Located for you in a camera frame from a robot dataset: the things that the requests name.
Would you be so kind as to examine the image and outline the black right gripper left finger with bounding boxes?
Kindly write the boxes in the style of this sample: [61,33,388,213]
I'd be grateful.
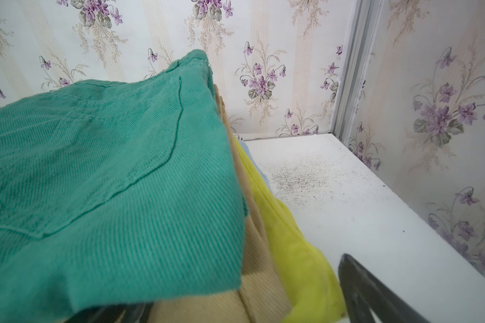
[65,303,153,323]

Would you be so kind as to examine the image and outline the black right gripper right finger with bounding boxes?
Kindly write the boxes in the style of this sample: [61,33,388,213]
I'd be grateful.
[338,254,428,323]

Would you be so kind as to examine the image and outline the yellow-green trousers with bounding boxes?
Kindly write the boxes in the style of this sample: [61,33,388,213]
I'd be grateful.
[235,140,347,322]

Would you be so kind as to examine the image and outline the beige trousers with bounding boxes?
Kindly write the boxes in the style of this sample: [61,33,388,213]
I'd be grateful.
[146,89,292,322]

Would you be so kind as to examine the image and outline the teal garment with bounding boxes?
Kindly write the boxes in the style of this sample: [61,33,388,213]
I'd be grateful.
[0,50,248,322]

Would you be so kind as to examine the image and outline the light blue trousers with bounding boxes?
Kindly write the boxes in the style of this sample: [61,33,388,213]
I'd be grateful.
[238,140,272,191]

